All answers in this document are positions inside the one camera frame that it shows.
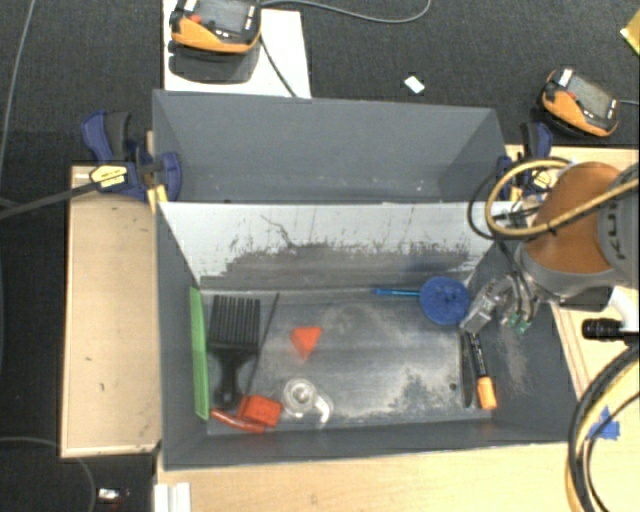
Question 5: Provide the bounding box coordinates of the blue round disc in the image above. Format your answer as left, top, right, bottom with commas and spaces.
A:
418, 276, 473, 327

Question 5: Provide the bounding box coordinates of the black marker with orange cap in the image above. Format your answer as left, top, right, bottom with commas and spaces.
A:
467, 331, 499, 412

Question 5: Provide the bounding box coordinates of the black pen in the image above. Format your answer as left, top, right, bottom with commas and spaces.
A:
459, 331, 476, 409

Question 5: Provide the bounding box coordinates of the orange triangular block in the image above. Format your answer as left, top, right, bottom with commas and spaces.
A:
289, 326, 324, 362

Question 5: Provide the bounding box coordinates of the clear glass thing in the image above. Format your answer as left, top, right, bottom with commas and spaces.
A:
281, 377, 335, 427

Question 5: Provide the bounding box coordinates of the thin black stick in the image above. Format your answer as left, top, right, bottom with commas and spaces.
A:
243, 292, 281, 397

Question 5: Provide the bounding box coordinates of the grey metal bin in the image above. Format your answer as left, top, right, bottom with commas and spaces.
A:
149, 88, 577, 471

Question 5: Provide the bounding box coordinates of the red plastic tool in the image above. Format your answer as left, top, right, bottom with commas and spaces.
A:
209, 394, 284, 435

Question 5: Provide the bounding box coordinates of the black plastic comb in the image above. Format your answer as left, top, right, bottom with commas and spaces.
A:
206, 294, 262, 409

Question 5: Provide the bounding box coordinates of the green flat block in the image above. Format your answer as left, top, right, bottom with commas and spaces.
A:
188, 285, 211, 422

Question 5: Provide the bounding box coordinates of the pale wood flat board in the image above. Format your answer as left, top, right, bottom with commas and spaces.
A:
59, 164, 164, 459

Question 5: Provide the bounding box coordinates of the black cylinder on white bracket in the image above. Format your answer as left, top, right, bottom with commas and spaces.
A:
581, 287, 640, 344

